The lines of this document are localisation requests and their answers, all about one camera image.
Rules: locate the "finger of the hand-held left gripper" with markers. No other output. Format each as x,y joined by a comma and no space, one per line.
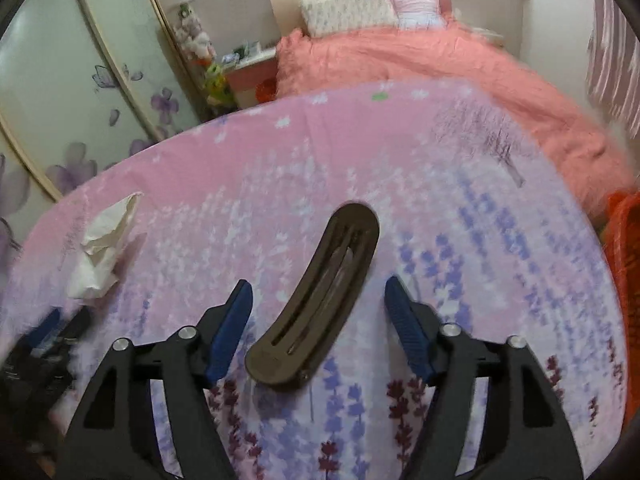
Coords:
47,332

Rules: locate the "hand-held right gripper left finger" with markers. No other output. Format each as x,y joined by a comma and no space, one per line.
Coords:
230,332

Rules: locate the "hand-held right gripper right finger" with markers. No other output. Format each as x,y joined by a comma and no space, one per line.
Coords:
407,332

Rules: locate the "brown hair clip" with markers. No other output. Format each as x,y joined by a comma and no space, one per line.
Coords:
277,360

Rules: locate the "orange plastic basket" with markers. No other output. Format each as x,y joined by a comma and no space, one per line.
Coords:
625,260

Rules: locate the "crumpled white tissue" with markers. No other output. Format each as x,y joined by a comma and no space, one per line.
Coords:
100,250

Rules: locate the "lavender printed bedsheet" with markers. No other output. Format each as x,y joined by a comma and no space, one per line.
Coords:
400,160

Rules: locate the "red bag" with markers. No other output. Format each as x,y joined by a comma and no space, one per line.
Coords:
266,92

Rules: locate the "flower printed wardrobe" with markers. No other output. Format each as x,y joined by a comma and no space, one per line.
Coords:
60,85

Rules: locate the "pink nightstand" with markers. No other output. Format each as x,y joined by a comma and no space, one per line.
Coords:
247,77

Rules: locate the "coral pink duvet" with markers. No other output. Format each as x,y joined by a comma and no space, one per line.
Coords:
425,55

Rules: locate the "stack of plush toys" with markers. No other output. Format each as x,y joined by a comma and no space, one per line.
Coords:
197,42

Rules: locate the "pink striped pillow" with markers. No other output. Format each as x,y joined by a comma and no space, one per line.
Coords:
417,7

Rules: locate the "white floral pillow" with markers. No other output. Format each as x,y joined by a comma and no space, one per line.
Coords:
345,10

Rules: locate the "pink curtain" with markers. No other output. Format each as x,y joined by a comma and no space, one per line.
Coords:
615,70

